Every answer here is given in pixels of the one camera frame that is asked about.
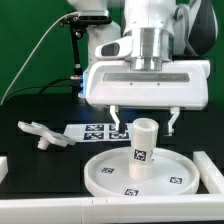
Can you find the white cross-shaped table base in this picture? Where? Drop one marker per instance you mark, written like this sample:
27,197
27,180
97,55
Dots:
47,136

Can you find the black camera on stand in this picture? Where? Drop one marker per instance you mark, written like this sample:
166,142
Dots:
78,22

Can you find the white fence rail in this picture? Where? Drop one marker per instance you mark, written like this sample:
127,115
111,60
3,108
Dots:
113,210
3,168
211,176

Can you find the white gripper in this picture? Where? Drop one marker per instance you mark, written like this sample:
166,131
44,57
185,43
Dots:
180,84

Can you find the white marker sheet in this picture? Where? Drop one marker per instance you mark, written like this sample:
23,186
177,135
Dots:
99,132

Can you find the white left fence rail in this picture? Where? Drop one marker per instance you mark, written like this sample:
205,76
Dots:
3,168

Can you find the white round table top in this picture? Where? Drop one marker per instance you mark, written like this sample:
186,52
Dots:
113,173

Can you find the white front fence rail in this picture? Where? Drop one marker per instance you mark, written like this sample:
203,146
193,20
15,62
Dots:
113,210

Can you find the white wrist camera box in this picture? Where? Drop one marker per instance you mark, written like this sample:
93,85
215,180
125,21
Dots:
115,50

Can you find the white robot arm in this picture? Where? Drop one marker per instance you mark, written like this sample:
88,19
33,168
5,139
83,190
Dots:
148,54

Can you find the white right fence rail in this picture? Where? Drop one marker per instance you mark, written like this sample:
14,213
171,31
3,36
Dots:
211,176

